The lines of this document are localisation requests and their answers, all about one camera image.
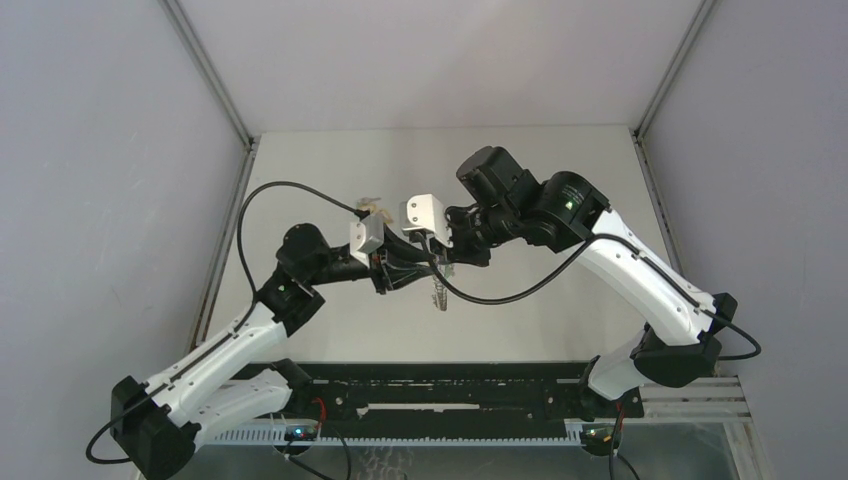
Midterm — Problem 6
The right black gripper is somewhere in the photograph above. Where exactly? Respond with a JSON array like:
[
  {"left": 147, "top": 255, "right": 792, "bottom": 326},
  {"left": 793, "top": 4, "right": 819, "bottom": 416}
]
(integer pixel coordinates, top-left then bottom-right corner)
[{"left": 428, "top": 203, "right": 518, "bottom": 269}]

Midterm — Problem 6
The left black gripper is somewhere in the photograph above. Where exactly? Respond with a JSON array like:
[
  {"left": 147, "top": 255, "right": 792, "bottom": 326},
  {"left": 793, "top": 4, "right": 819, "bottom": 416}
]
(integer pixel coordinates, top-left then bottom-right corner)
[{"left": 306, "top": 223, "right": 436, "bottom": 295}]

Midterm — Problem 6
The metal chain keyring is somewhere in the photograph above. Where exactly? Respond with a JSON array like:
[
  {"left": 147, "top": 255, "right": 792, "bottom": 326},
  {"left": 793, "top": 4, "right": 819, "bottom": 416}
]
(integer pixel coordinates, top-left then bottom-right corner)
[{"left": 431, "top": 264, "right": 454, "bottom": 312}]

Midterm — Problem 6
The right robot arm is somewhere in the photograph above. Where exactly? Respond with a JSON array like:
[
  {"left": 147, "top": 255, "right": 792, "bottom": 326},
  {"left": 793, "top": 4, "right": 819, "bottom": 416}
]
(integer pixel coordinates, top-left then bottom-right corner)
[{"left": 445, "top": 146, "right": 737, "bottom": 416}]

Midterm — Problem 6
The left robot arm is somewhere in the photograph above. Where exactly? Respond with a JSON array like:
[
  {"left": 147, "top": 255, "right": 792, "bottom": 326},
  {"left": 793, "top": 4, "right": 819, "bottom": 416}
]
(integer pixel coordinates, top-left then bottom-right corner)
[{"left": 103, "top": 221, "right": 438, "bottom": 479}]

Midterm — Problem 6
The orange tagged key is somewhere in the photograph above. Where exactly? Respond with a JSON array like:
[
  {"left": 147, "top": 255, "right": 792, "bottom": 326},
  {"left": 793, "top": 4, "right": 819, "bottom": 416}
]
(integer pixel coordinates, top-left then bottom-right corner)
[{"left": 377, "top": 209, "right": 394, "bottom": 225}]

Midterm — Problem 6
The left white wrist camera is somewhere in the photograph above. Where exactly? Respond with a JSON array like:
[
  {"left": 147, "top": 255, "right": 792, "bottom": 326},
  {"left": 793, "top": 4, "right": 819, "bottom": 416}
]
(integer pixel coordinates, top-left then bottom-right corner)
[{"left": 349, "top": 215, "right": 384, "bottom": 256}]

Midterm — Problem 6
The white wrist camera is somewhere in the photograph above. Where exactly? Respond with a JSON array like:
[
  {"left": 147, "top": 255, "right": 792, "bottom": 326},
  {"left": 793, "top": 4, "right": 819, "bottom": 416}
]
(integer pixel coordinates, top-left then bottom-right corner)
[
  {"left": 399, "top": 194, "right": 454, "bottom": 248},
  {"left": 349, "top": 215, "right": 384, "bottom": 256}
]

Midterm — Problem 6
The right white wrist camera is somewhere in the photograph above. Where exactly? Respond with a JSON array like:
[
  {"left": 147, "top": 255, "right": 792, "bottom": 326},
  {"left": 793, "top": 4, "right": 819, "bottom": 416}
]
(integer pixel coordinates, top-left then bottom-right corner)
[{"left": 399, "top": 194, "right": 454, "bottom": 248}]

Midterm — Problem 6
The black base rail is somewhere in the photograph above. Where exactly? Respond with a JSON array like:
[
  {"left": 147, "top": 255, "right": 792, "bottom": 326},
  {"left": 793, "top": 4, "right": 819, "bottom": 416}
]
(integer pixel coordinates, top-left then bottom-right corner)
[{"left": 282, "top": 362, "right": 645, "bottom": 433}]

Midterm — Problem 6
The left black camera cable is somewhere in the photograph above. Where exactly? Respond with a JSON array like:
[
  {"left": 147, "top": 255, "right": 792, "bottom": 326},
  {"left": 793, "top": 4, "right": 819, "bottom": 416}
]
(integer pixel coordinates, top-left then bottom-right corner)
[{"left": 84, "top": 180, "right": 371, "bottom": 466}]

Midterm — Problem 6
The left aluminium frame post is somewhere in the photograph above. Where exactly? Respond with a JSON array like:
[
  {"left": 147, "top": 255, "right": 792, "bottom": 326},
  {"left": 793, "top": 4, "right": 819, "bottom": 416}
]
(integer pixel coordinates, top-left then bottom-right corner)
[{"left": 159, "top": 0, "right": 255, "bottom": 349}]

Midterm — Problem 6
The aluminium frame post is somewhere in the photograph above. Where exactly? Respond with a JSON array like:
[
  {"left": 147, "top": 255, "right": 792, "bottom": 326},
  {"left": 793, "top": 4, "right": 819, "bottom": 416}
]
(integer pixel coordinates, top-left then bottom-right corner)
[
  {"left": 159, "top": 0, "right": 255, "bottom": 349},
  {"left": 630, "top": 0, "right": 721, "bottom": 273}
]

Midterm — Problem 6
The right aluminium frame post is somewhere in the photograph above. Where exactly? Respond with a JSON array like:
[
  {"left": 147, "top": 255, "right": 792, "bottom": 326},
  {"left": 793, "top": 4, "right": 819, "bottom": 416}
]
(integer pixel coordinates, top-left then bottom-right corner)
[{"left": 630, "top": 0, "right": 721, "bottom": 273}]

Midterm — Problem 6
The white toothed cable strip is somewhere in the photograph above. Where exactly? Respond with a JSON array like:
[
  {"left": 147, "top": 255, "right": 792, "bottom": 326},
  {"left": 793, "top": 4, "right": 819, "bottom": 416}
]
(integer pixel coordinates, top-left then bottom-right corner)
[{"left": 208, "top": 419, "right": 584, "bottom": 447}]

